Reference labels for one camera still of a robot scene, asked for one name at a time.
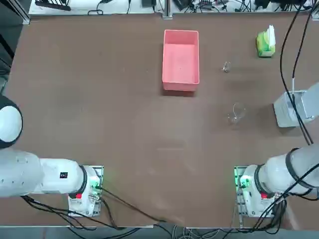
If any pink plastic waste container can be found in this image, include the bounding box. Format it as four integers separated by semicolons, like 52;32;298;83
161;29;200;92

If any large glass beaker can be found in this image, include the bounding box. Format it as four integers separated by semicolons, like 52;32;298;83
227;102;247;125

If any green tissue pack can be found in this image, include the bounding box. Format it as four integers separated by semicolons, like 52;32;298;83
256;24;277;58

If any black left base cable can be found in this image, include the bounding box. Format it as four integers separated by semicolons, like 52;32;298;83
98;186;167;224

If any aluminium table edge bracket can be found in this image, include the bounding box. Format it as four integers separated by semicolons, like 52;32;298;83
161;0;174;19

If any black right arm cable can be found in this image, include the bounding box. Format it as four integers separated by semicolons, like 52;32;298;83
280;0;315;145

